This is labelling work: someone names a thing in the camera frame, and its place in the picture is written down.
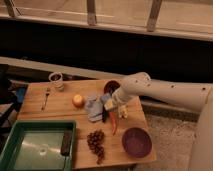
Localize dark chair at left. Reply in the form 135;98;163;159
0;63;28;141

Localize blue sponge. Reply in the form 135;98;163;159
100;93;111;104

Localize dark grape bunch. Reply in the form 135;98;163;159
87;130;105;165

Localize green plastic tray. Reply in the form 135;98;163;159
0;120;76;171

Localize red chili pepper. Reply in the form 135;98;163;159
109;112;117;135

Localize brown bowl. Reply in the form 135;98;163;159
104;80;120;94

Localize clear glass cup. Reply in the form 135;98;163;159
48;72;64;91

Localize blue-grey cloth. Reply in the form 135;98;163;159
85;94;103;122

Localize dark brush in tray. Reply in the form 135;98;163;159
60;130;72;156

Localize yellow apple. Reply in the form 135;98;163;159
72;94;84;108

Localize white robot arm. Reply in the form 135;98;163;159
104;72;213;171

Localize purple bowl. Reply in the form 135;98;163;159
122;127;152;158

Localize black-handled knife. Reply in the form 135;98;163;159
102;108;109;123

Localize metal fork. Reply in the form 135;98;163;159
41;87;51;110

